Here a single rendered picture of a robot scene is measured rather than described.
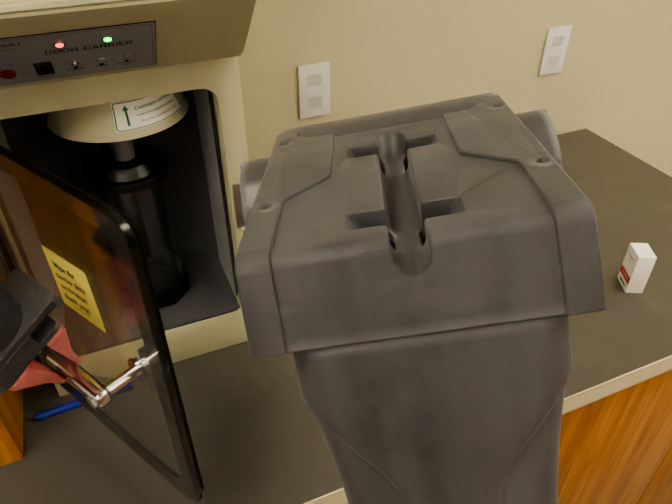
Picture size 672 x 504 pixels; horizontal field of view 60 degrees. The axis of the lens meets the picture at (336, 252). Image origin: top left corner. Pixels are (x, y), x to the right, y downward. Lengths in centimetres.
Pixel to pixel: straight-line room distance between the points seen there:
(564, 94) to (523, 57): 20
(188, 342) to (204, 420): 13
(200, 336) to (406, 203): 80
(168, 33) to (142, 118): 16
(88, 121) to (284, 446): 49
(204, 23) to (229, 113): 16
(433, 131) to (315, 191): 5
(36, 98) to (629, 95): 154
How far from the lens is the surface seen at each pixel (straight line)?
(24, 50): 62
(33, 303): 56
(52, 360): 64
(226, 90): 74
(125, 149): 83
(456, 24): 139
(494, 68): 150
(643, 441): 139
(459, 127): 18
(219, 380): 93
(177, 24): 61
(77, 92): 71
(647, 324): 112
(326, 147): 18
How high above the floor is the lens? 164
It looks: 38 degrees down
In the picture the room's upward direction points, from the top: straight up
